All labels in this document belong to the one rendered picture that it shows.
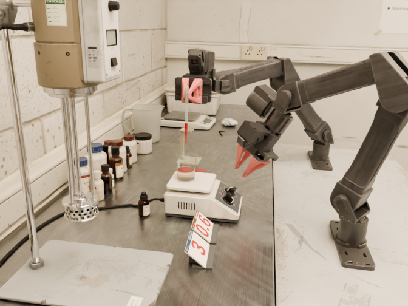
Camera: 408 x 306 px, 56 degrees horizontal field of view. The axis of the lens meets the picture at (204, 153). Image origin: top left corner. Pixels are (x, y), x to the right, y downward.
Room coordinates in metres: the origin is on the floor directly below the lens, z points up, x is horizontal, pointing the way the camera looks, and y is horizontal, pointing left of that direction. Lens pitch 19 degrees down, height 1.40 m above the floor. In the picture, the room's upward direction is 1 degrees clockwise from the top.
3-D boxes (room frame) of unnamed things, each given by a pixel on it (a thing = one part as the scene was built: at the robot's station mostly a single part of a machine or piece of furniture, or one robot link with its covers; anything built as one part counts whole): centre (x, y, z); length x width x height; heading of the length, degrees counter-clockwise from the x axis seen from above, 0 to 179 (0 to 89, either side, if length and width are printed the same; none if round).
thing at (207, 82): (1.09, 0.03, 1.22); 0.10 x 0.07 x 0.07; 81
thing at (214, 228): (0.84, -0.01, 0.92); 0.09 x 0.06 x 0.04; 174
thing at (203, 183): (0.98, 0.03, 0.98); 0.12 x 0.12 x 0.01; 81
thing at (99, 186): (1.02, 0.30, 0.94); 0.03 x 0.03 x 0.09
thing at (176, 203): (0.97, 0.01, 0.94); 0.22 x 0.13 x 0.08; 81
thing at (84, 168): (1.05, 0.36, 0.96); 0.06 x 0.06 x 0.11
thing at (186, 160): (0.98, 0.04, 1.02); 0.06 x 0.05 x 0.08; 91
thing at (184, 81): (1.02, 0.03, 1.22); 0.09 x 0.07 x 0.07; 171
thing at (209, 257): (0.74, 0.00, 0.92); 0.09 x 0.06 x 0.04; 174
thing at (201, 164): (1.21, 0.01, 0.93); 0.04 x 0.04 x 0.06
